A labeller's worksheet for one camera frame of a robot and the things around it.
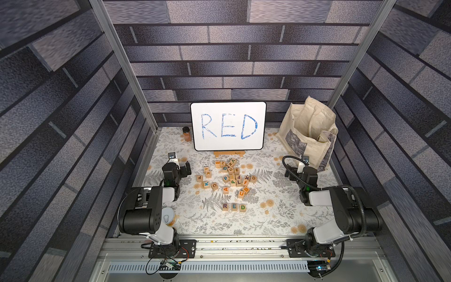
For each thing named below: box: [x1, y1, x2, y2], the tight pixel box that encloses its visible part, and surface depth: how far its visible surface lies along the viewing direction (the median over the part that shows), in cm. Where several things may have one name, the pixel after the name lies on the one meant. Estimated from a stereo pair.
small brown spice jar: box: [182, 126, 192, 143], surface depth 109 cm
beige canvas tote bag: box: [275, 95, 339, 173], surface depth 94 cm
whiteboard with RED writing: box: [190, 101, 268, 152], surface depth 97 cm
